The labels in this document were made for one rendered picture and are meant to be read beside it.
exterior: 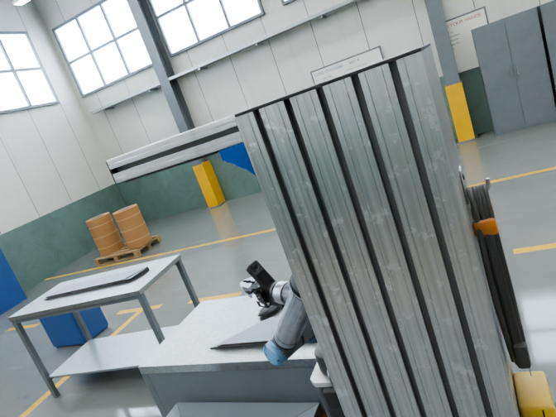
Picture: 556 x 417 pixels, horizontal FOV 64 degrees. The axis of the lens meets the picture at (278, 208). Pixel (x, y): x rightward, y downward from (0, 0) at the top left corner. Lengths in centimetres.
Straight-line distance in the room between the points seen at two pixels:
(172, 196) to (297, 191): 1174
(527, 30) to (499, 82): 90
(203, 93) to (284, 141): 1053
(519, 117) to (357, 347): 863
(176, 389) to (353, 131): 193
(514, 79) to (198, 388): 792
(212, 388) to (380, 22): 842
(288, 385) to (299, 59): 867
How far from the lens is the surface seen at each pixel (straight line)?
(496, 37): 903
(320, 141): 57
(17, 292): 1021
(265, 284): 150
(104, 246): 1010
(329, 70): 989
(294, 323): 122
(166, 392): 239
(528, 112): 921
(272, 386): 202
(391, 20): 968
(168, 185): 1227
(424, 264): 61
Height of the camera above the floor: 203
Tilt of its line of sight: 13 degrees down
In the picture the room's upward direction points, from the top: 20 degrees counter-clockwise
